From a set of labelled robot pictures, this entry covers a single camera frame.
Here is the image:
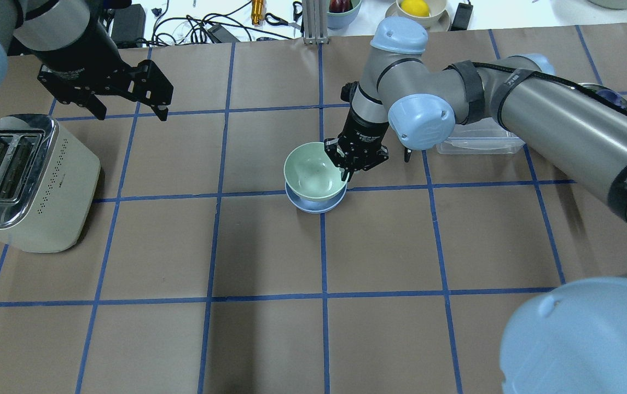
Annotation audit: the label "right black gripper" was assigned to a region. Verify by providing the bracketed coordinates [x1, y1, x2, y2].
[323, 82, 389, 183]

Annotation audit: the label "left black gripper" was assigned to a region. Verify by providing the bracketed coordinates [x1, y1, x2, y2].
[37, 25, 174, 121]

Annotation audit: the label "green bowl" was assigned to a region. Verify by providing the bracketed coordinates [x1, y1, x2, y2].
[283, 142, 347, 202]

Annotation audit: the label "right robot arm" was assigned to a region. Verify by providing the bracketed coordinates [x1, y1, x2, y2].
[323, 16, 627, 393]

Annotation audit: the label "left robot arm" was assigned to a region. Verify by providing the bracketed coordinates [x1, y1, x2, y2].
[0, 1, 173, 121]

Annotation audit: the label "blue bowl with fruit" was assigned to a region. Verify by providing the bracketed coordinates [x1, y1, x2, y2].
[327, 0, 362, 30]

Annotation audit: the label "beige bowl with lemon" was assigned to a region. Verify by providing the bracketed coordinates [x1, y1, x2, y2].
[385, 1, 451, 32]

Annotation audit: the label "black power brick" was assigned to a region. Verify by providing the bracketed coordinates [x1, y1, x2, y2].
[111, 3, 146, 48]

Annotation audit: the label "cream silver toaster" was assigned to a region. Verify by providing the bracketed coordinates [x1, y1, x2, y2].
[0, 114, 101, 253]

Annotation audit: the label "clear plastic container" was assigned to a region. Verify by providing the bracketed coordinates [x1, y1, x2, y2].
[436, 118, 525, 155]

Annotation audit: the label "black scissors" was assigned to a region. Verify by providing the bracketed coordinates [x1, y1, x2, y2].
[264, 1, 303, 30]

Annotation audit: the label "black power adapter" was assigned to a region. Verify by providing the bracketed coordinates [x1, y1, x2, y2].
[449, 1, 473, 31]

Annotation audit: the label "blue pot with glass lid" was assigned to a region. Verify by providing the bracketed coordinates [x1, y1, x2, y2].
[580, 83, 627, 112]

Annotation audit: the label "aluminium frame post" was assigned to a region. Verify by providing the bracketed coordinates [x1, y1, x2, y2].
[301, 0, 329, 45]

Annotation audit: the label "orange handled tool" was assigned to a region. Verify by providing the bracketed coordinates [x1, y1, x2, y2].
[251, 0, 265, 26]

